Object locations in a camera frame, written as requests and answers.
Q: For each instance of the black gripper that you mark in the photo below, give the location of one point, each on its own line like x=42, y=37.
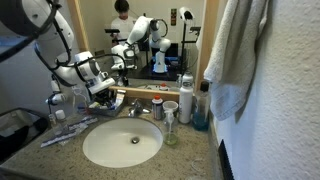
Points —
x=102, y=95

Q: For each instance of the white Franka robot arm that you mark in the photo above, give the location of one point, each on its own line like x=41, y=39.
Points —
x=60, y=66

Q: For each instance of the grey basket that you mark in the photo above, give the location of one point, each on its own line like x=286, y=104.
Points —
x=106, y=111

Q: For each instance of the white oval sink basin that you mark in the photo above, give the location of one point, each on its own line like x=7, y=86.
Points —
x=123, y=143

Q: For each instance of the white toothpaste tube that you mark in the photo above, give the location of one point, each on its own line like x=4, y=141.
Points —
x=119, y=98

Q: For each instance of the translucent white bottle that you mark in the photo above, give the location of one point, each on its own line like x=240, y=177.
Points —
x=80, y=101

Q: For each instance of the chrome faucet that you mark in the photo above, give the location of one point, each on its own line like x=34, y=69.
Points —
x=136, y=108

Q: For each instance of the small white-capped bottle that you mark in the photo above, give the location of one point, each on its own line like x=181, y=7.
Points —
x=61, y=120

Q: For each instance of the white hair dryer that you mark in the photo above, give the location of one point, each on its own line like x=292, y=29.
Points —
x=55, y=97

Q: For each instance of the spray can with red cap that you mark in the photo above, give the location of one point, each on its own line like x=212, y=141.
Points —
x=157, y=108

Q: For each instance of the small clear bottle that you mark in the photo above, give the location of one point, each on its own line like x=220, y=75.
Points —
x=52, y=124

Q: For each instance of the white mug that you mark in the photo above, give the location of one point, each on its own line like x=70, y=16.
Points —
x=170, y=107

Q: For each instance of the clear soap pump bottle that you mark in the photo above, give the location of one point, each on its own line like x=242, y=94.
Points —
x=170, y=133

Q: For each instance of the tall white bottle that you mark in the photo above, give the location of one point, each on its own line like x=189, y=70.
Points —
x=186, y=100

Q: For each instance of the black bin with grey liner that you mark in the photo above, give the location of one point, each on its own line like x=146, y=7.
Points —
x=16, y=133

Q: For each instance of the mouthwash bottle with black cap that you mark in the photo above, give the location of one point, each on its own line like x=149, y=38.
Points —
x=201, y=116

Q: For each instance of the clear plastic cup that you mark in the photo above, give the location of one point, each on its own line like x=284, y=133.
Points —
x=199, y=168

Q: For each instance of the grey-white hanging towel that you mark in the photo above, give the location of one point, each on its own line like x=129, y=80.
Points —
x=233, y=60

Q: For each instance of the wood-framed wall mirror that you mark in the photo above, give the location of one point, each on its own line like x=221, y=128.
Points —
x=150, y=50

